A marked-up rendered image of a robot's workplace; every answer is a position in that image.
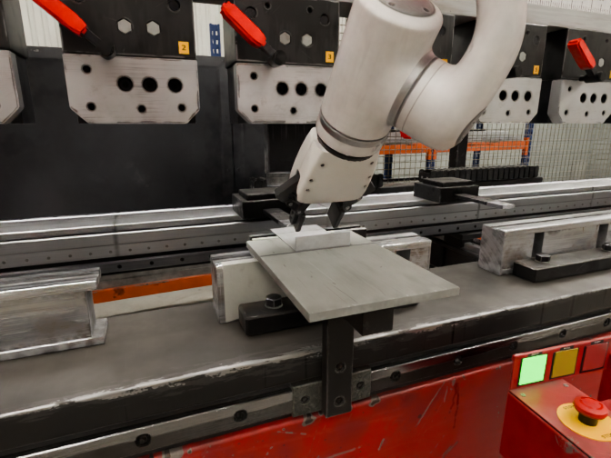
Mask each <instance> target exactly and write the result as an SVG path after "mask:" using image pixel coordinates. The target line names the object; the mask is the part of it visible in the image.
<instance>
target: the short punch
mask: <svg viewBox="0 0 611 458"><path fill-rule="evenodd" d="M313 127H316V124H264V140H265V173H266V186H280V185H281V184H283V183H284V182H286V181H287V180H288V179H290V174H291V170H292V167H293V165H294V162H295V159H296V157H297V154H298V152H299V150H300V147H301V145H302V143H303V142H304V141H305V139H306V137H307V135H308V133H309V132H310V131H311V129H312V128H313Z"/></svg>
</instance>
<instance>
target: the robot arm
mask: <svg viewBox="0 0 611 458"><path fill-rule="evenodd" d="M526 15H527V0H476V27H475V31H474V34H473V37H472V40H471V42H470V44H469V46H468V48H467V49H466V52H465V54H464V55H463V57H462V58H461V60H460V61H459V62H458V63H457V64H456V65H451V64H449V63H447V62H445V61H443V60H442V59H440V58H438V57H437V56H435V55H434V53H433V51H432V45H433V43H434V41H435V40H436V37H437V35H438V33H439V31H440V29H441V26H442V24H443V16H442V13H441V11H440V10H439V8H438V7H437V6H436V5H435V3H433V2H432V1H431V0H354V2H353V4H352V7H351V10H350V14H349V17H348V19H347V22H346V28H345V31H344V33H343V37H342V40H341V43H340V46H339V49H338V52H337V55H336V60H335V63H334V66H333V69H332V73H331V75H330V78H329V81H328V85H327V88H326V92H325V96H324V99H323V102H322V105H321V108H320V111H319V114H318V117H317V120H316V127H313V128H312V129H311V131H310V132H309V133H308V135H307V137H306V138H305V141H304V142H303V143H302V145H301V147H300V150H299V152H298V154H297V157H296V159H295V162H294V165H293V167H292V170H291V174H290V179H288V180H287V181H286V182H284V183H283V184H281V185H280V186H278V187H277V188H276V189H275V197H276V199H278V200H280V201H281V202H283V203H286V205H287V206H288V207H289V208H291V212H290V215H289V221H290V224H293V225H294V228H295V231H296V232H300V231H301V228H302V225H303V223H304V220H305V218H306V214H305V210H306V208H307V207H308V206H309V205H310V204H321V203H331V205H330V207H329V209H328V212H327V215H328V217H329V220H330V222H331V225H332V226H333V228H337V227H338V226H339V224H340V221H341V220H342V218H343V216H344V214H345V212H346V211H349V210H350V209H351V208H352V204H355V203H356V202H358V201H360V200H361V199H362V198H363V196H366V195H368V194H371V193H373V192H374V191H375V187H374V185H373V183H372V181H371V179H372V176H373V174H374V171H375V169H376V164H377V160H378V156H379V152H380V149H381V148H382V146H383V144H384V142H385V140H386V138H387V136H388V134H389V132H390V130H391V128H392V126H393V127H395V128H396V129H398V130H400V131H401V132H403V133H404V134H407V135H408V136H410V137H411V138H413V139H415V140H417V142H419V143H421V144H423V145H425V146H427V147H429V148H432V149H435V150H438V151H445V150H448V149H450V148H453V147H454V146H456V145H457V144H459V143H460V142H461V141H462V140H463V138H464V137H465V136H466V135H467V134H468V132H469V131H470V130H471V129H472V127H473V126H474V124H475V123H476V121H477V120H478V118H479V117H480V116H481V115H482V114H483V113H484V111H485V110H486V108H487V106H488V105H489V103H490V102H491V101H492V99H493V98H494V96H495V95H496V93H497V91H498V90H499V88H500V87H501V85H502V83H503V82H504V81H505V80H506V77H507V76H508V74H509V72H510V70H511V68H512V66H513V64H514V62H515V60H516V58H517V56H518V53H519V50H520V48H521V45H522V42H523V38H524V34H525V30H526ZM296 189H297V190H296ZM294 190H296V192H295V193H294V194H292V192H294Z"/></svg>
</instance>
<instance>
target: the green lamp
mask: <svg viewBox="0 0 611 458"><path fill-rule="evenodd" d="M546 357H547V354H543V355H538V356H534V357H529V358H525V359H523V362H522V369H521V374H520V381H519V385H521V384H525V383H532V382H537V381H542V380H543V378H544V372H545V367H546Z"/></svg>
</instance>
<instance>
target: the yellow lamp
mask: <svg viewBox="0 0 611 458"><path fill-rule="evenodd" d="M577 352H578V348H576V349H571V350H566V351H562V352H557V353H556V355H555V360H554V365H553V371H552V375H551V378H554V377H558V376H562V375H567V374H571V373H574V370H575V366H576V358H577Z"/></svg>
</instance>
